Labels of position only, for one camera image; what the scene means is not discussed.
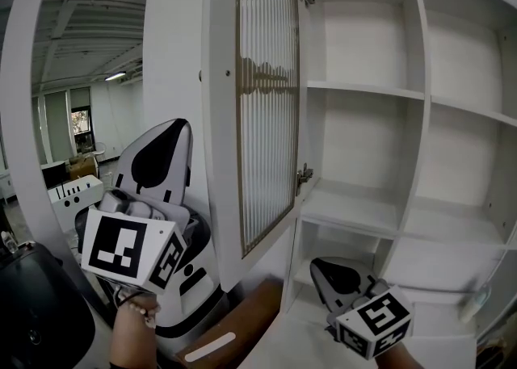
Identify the white and black robot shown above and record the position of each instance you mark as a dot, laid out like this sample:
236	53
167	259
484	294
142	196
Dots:
40	311
198	290

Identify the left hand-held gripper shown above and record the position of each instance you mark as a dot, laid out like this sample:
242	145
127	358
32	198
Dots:
121	246

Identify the white cabinet door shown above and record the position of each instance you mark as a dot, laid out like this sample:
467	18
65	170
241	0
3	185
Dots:
220	137

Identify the black monitor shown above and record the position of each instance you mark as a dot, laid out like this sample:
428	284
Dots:
53	173

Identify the brown cardboard box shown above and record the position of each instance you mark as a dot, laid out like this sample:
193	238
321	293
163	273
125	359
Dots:
242	319

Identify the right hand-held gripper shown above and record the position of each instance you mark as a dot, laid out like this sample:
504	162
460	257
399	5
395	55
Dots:
379	319

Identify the white machine with black holes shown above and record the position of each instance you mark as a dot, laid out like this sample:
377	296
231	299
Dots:
78	198

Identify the person's left forearm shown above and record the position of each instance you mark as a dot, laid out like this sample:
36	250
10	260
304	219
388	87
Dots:
133	343

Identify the fluorescent ceiling lamp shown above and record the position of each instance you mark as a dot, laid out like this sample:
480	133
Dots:
115	76

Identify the person's right forearm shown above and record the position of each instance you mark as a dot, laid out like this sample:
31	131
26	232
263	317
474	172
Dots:
398	359

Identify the white shelf cabinet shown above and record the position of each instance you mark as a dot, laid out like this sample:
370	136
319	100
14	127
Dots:
363	36

